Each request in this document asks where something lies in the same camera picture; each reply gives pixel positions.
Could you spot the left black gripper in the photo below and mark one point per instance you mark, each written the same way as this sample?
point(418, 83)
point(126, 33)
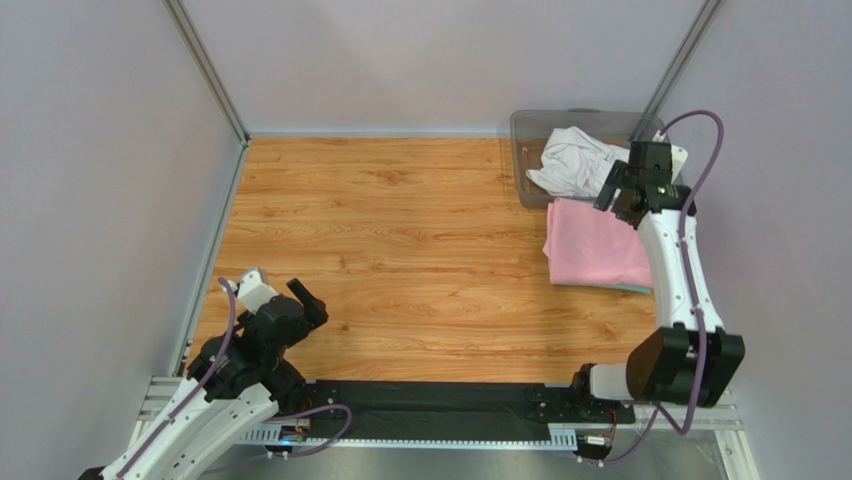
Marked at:
point(315, 315)

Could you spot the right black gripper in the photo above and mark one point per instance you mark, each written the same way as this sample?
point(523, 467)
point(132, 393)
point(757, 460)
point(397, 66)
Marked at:
point(622, 190)

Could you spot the pink t shirt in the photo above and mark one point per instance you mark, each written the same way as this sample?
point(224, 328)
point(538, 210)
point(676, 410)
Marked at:
point(586, 246)

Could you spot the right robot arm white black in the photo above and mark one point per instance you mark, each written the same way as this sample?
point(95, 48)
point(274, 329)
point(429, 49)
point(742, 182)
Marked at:
point(690, 358)

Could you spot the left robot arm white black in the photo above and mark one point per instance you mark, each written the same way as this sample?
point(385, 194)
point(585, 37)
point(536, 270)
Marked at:
point(237, 381)

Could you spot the crumpled white t shirt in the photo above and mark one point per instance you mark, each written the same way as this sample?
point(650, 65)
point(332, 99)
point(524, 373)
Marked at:
point(574, 164)

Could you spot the clear plastic bin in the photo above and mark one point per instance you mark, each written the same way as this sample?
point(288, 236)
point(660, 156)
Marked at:
point(530, 130)

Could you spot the folded teal t shirt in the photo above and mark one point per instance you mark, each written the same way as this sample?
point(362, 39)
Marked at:
point(619, 287)

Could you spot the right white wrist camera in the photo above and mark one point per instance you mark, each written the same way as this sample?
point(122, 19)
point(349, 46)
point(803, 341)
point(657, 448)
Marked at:
point(678, 153)

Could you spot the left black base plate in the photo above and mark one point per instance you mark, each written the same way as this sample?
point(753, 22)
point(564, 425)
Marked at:
point(321, 393)

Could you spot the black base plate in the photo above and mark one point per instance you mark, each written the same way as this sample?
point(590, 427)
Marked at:
point(321, 393)
point(562, 404)

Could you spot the right aluminium corner post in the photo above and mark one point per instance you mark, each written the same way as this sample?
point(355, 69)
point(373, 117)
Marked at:
point(689, 44)

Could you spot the aluminium corner post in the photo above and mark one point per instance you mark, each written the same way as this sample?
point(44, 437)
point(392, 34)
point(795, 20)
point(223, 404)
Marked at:
point(184, 24)
point(689, 44)

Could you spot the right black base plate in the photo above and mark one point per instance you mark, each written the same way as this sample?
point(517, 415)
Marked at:
point(562, 404)

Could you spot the left aluminium corner post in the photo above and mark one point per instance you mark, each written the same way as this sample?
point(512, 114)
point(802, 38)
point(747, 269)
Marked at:
point(184, 24)

